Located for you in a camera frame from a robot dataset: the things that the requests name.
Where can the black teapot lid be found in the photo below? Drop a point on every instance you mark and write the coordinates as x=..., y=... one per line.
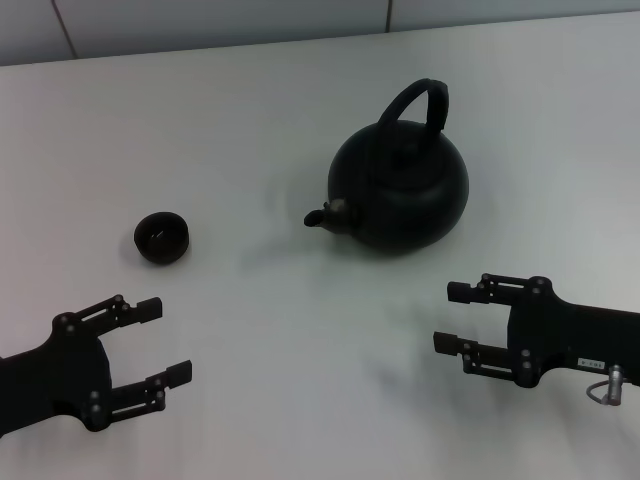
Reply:
x=406, y=169

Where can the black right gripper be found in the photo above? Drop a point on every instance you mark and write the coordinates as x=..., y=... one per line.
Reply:
x=575, y=335

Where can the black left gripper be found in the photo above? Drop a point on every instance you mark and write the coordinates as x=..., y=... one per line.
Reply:
x=60, y=370

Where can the black round teapot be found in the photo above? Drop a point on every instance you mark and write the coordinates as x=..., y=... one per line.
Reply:
x=410, y=220

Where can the small dark teacup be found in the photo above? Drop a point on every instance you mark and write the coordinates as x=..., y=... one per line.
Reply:
x=161, y=250

